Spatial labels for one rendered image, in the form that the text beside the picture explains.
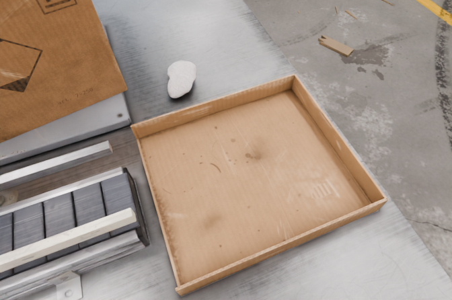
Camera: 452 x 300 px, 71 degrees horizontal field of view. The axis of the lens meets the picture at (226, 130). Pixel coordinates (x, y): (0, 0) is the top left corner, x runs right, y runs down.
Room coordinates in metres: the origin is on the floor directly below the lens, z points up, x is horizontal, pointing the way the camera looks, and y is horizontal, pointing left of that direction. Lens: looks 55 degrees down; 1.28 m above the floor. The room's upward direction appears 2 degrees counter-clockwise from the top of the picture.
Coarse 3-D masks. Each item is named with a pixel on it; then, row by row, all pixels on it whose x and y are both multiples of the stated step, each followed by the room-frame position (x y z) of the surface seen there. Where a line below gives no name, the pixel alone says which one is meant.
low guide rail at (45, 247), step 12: (108, 216) 0.14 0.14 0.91; (120, 216) 0.14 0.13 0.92; (132, 216) 0.14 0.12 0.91; (84, 228) 0.12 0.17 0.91; (96, 228) 0.12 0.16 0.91; (108, 228) 0.13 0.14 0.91; (48, 240) 0.11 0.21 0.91; (60, 240) 0.11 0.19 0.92; (72, 240) 0.11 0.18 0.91; (84, 240) 0.12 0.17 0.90; (12, 252) 0.10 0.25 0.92; (24, 252) 0.10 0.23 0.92; (36, 252) 0.10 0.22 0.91; (48, 252) 0.10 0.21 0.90; (0, 264) 0.09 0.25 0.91; (12, 264) 0.09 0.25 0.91
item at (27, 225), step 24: (96, 192) 0.19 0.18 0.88; (120, 192) 0.18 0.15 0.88; (0, 216) 0.16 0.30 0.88; (24, 216) 0.16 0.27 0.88; (48, 216) 0.15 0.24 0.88; (72, 216) 0.15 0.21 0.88; (96, 216) 0.15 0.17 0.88; (0, 240) 0.13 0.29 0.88; (24, 240) 0.12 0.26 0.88; (96, 240) 0.12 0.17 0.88; (24, 264) 0.10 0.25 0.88
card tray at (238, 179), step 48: (240, 96) 0.37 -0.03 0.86; (288, 96) 0.38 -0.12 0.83; (144, 144) 0.29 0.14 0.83; (192, 144) 0.29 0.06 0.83; (240, 144) 0.28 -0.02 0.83; (288, 144) 0.28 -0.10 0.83; (336, 144) 0.27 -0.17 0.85; (192, 192) 0.20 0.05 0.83; (240, 192) 0.20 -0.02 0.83; (288, 192) 0.19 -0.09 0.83; (336, 192) 0.19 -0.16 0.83; (192, 240) 0.13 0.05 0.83; (240, 240) 0.13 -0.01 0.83; (288, 240) 0.11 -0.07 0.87; (192, 288) 0.07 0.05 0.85
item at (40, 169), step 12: (108, 144) 0.21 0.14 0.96; (60, 156) 0.20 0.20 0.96; (72, 156) 0.19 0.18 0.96; (84, 156) 0.19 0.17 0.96; (96, 156) 0.20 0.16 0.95; (24, 168) 0.18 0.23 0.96; (36, 168) 0.18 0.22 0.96; (48, 168) 0.18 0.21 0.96; (60, 168) 0.18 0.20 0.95; (0, 180) 0.17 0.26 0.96; (12, 180) 0.17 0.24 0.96; (24, 180) 0.17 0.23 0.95
